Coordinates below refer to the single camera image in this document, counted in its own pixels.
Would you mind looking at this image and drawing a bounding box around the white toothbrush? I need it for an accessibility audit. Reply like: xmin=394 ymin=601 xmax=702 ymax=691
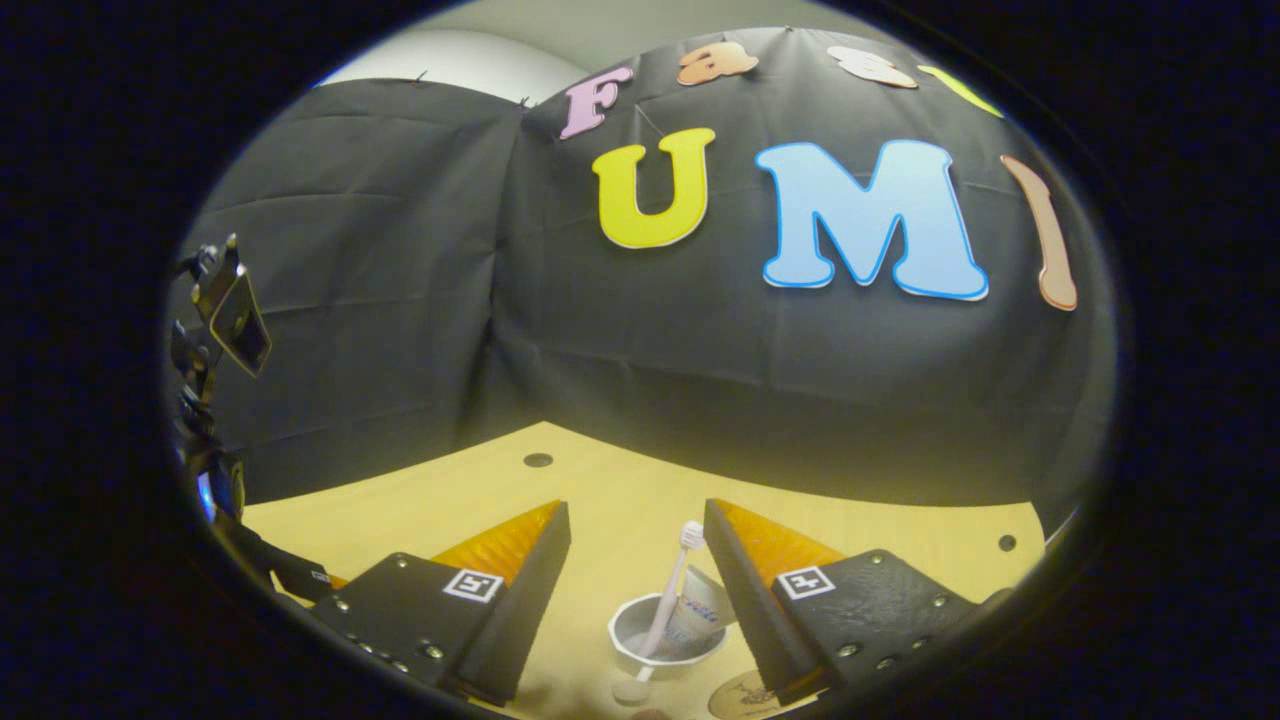
xmin=638 ymin=520 xmax=707 ymax=663

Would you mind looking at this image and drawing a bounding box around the white toothpaste tube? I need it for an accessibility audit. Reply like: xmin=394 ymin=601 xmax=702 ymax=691
xmin=668 ymin=565 xmax=737 ymax=646

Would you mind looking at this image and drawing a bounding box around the round cork coaster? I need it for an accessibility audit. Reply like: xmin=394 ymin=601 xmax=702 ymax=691
xmin=708 ymin=670 xmax=791 ymax=720

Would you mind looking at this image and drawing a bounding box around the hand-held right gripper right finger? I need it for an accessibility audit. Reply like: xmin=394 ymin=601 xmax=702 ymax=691
xmin=703 ymin=498 xmax=986 ymax=706

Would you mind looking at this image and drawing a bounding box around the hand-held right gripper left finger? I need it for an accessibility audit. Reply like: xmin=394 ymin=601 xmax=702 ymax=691
xmin=300 ymin=500 xmax=573 ymax=709

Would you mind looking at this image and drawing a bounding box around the white cup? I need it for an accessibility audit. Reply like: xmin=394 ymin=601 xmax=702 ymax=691
xmin=608 ymin=592 xmax=736 ymax=707

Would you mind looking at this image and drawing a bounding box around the black backdrop cloth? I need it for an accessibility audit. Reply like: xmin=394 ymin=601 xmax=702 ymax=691
xmin=170 ymin=25 xmax=1119 ymax=516

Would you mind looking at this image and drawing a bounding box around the light wooden desktop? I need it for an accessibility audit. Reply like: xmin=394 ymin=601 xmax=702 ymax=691
xmin=240 ymin=420 xmax=1049 ymax=720

